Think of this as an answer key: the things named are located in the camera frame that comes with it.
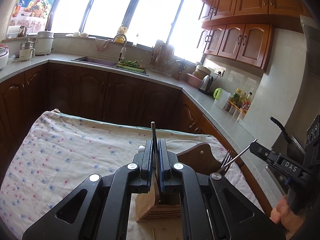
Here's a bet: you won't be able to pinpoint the steel chopstick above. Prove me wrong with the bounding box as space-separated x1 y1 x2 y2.
151 121 161 205

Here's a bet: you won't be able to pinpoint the steel fork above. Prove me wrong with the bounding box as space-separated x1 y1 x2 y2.
217 143 251 176

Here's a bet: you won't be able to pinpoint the steel kitchen faucet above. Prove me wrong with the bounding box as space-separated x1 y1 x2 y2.
112 38 127 62

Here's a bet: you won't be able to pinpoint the kitchen sink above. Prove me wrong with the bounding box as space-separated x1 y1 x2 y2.
73 56 118 67

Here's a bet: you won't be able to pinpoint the right human hand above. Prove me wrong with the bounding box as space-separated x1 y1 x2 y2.
270 195 305 239

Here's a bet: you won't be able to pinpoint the wooden utensil holder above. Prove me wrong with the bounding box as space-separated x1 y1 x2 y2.
136 139 221 222

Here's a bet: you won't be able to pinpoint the pink plastic basin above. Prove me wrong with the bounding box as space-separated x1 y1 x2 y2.
187 73 202 88

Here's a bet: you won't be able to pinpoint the spice jar rack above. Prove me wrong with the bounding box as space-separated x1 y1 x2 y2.
224 101 247 121

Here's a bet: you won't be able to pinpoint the steel electric kettle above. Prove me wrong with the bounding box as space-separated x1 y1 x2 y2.
198 75 214 95

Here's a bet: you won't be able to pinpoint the knife block with scissors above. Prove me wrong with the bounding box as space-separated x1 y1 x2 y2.
173 60 186 80

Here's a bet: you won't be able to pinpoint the dish drying rack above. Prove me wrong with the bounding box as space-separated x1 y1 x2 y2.
150 40 176 76

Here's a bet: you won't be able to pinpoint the yellow oil bottle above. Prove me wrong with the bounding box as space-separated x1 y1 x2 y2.
114 26 127 44

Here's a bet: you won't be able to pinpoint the lower wooden cabinets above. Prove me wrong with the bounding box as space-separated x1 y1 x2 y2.
0 62 273 215

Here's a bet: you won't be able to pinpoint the wooden cabinets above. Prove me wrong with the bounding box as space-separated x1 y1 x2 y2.
197 0 311 71
0 62 273 215

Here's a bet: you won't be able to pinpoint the white rice cooker pot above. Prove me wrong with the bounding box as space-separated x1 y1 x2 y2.
35 31 54 55

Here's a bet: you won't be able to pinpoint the upper wooden cabinets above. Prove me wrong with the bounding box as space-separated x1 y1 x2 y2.
197 0 311 71

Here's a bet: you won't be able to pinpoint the red white rice cooker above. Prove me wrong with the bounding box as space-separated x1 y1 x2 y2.
0 44 9 70

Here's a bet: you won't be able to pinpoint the tropical fruit poster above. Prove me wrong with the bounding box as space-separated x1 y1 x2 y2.
8 0 55 34

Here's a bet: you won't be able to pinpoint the black wok with handle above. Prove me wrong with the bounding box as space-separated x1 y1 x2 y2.
270 116 305 157

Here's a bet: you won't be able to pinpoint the white jug green handle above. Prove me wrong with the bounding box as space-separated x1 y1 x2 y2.
213 88 231 108

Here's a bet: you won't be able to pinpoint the wall power socket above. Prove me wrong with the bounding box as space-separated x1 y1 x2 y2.
214 67 226 76

